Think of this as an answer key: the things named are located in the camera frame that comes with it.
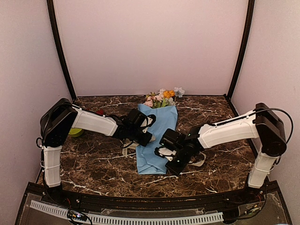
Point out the red decorated plate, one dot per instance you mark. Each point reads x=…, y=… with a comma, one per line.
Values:
x=100, y=112

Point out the blue wrapping paper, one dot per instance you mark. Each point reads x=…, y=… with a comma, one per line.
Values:
x=166, y=117

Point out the beige ribbon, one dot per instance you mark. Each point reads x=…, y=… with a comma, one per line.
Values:
x=131, y=147

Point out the pink fake flower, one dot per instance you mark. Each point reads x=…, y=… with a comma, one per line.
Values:
x=153, y=100

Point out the right black frame post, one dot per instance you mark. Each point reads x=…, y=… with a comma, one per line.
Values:
x=243, y=47

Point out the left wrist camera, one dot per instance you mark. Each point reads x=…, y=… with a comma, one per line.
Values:
x=148, y=122

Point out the black frame post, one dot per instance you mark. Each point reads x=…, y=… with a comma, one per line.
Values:
x=59, y=48
x=243, y=47

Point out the white cable duct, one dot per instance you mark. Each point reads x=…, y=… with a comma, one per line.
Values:
x=117, y=217

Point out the green bowl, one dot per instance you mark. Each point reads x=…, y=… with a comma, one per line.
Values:
x=75, y=132

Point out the light blue fake flower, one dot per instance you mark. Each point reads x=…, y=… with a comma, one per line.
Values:
x=179, y=93

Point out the orange fake flower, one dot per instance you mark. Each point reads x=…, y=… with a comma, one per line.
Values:
x=168, y=98

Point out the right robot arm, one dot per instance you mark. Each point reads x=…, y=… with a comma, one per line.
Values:
x=261, y=123

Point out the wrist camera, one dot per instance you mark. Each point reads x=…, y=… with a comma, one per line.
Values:
x=165, y=153
x=148, y=122

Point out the left black frame post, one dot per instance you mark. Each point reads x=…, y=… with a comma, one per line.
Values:
x=59, y=48

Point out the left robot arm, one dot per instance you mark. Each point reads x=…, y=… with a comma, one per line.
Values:
x=58, y=121

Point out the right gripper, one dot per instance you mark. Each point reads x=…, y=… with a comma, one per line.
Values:
x=176, y=169

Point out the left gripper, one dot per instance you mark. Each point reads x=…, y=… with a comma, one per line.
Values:
x=144, y=142

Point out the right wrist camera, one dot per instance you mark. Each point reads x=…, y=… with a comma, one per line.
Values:
x=165, y=153

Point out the black front rail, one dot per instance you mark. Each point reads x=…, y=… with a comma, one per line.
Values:
x=87, y=202

